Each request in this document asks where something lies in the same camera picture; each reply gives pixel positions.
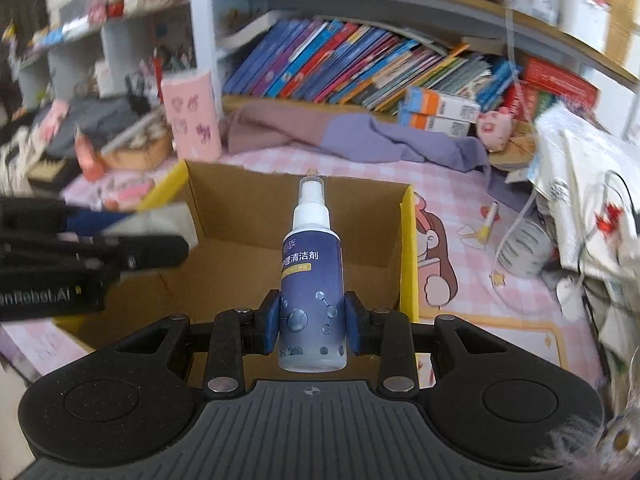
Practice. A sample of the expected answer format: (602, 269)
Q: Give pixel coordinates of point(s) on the red printed box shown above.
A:
(560, 80)

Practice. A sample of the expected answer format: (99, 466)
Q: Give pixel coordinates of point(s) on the white yellow pen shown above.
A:
(487, 222)

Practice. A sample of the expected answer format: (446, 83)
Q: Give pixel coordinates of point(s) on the wooden chessboard box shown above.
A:
(145, 152)

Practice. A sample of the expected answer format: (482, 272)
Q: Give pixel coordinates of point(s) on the pink printed cylinder humidifier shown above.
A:
(192, 115)

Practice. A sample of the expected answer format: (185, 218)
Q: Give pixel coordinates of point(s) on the pink checked covered desktop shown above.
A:
(500, 350)

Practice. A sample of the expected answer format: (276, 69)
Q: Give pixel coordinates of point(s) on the fuzzy pale garment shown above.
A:
(590, 445)

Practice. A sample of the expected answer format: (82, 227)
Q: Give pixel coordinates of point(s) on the purple cloth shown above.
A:
(350, 135)

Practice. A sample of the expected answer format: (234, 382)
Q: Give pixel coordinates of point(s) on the white printed bag heap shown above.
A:
(585, 160)

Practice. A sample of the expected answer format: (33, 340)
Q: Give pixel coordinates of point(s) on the pink glove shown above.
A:
(55, 117)

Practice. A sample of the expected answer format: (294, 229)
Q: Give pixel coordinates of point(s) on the pale grey item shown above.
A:
(170, 220)

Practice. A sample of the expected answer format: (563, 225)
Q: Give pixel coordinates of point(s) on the white shelf unit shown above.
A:
(112, 40)

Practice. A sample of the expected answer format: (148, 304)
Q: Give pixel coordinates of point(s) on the bunch of pens and brushes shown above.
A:
(170, 60)

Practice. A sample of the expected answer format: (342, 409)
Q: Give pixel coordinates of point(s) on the white storage box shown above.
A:
(585, 20)

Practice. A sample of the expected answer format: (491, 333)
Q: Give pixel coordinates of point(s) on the pink pig plush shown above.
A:
(495, 130)

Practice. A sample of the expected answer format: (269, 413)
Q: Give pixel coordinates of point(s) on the grey patterned tape roll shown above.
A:
(522, 250)

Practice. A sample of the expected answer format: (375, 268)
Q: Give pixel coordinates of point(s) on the orange white carton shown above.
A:
(435, 124)
(442, 105)

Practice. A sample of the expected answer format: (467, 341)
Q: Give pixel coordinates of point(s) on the pink spray bottle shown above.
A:
(90, 160)

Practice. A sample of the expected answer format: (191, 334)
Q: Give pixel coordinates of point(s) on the grey wooden bookshelf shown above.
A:
(200, 20)

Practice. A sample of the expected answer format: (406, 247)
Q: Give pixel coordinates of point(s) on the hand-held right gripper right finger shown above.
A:
(352, 322)

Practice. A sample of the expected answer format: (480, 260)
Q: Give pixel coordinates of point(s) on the yellow cardboard box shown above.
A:
(240, 210)

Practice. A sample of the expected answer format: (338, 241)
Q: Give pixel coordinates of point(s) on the white tote bag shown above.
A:
(17, 155)

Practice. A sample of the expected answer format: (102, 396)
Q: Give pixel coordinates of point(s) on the row of colourful books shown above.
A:
(350, 60)

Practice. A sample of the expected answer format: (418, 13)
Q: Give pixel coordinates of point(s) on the white plastic stick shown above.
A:
(132, 132)

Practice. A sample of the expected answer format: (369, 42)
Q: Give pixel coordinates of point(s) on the blue spray bottle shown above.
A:
(310, 270)

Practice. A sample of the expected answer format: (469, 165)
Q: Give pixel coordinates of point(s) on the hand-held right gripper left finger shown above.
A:
(272, 322)

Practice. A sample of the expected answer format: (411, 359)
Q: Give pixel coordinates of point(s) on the grey garment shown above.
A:
(100, 115)

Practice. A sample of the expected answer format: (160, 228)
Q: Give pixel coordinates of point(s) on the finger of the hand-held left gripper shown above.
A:
(95, 222)
(155, 252)

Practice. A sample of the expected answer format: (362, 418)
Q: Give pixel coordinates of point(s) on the black electric keyboard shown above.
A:
(50, 172)

